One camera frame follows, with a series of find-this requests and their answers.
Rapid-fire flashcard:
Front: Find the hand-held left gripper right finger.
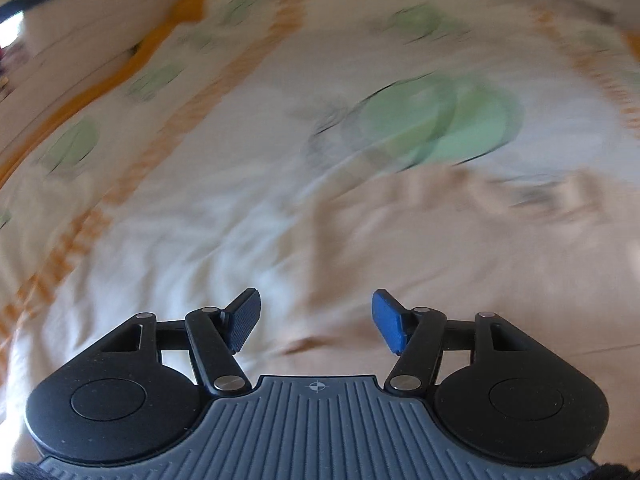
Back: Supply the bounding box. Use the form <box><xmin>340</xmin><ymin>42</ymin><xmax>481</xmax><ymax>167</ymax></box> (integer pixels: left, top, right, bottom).
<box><xmin>371</xmin><ymin>288</ymin><xmax>542</xmax><ymax>397</ymax></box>

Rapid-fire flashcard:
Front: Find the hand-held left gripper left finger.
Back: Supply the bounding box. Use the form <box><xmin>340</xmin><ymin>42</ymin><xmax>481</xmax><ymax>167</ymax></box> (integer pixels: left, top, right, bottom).
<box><xmin>93</xmin><ymin>288</ymin><xmax>262</xmax><ymax>399</ymax></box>

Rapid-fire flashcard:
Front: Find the beige knit garment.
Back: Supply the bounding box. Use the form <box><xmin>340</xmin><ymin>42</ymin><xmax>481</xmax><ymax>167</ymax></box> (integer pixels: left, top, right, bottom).
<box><xmin>277</xmin><ymin>164</ymin><xmax>640</xmax><ymax>396</ymax></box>

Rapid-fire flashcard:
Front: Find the white leaf-print duvet cover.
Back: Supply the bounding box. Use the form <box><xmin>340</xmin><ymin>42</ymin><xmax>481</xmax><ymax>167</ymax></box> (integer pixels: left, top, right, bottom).
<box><xmin>0</xmin><ymin>0</ymin><xmax>640</xmax><ymax>466</ymax></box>

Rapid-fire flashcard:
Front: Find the orange bed sheet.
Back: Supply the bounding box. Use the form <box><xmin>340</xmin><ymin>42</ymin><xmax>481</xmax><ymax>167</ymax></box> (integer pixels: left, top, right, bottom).
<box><xmin>0</xmin><ymin>0</ymin><xmax>209</xmax><ymax>183</ymax></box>

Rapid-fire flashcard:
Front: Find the white wooden bed frame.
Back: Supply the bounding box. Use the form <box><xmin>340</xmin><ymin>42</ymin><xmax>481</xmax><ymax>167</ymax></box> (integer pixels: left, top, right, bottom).
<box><xmin>0</xmin><ymin>0</ymin><xmax>640</xmax><ymax>111</ymax></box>

